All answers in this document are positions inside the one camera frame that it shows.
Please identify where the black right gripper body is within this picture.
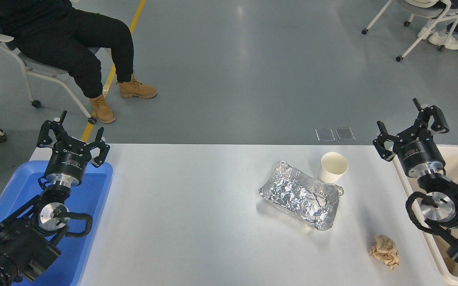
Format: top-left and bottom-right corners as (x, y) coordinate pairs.
(394, 130), (446, 172)

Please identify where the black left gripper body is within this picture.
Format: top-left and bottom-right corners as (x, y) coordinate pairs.
(45, 139), (93, 182)

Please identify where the white paper cup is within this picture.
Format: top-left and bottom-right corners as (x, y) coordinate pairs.
(318, 152), (349, 184)

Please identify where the clear floor plate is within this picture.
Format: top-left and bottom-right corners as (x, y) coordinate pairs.
(316, 128), (336, 142)
(335, 127), (356, 141)

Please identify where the blue plastic tray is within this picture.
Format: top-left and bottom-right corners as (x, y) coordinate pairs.
(0, 160), (114, 286)

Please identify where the crumpled silver foil tray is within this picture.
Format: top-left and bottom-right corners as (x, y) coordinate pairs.
(258, 160), (344, 231)

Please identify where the crumpled tan paper ball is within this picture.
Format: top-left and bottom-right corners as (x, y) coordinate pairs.
(368, 234), (400, 271)

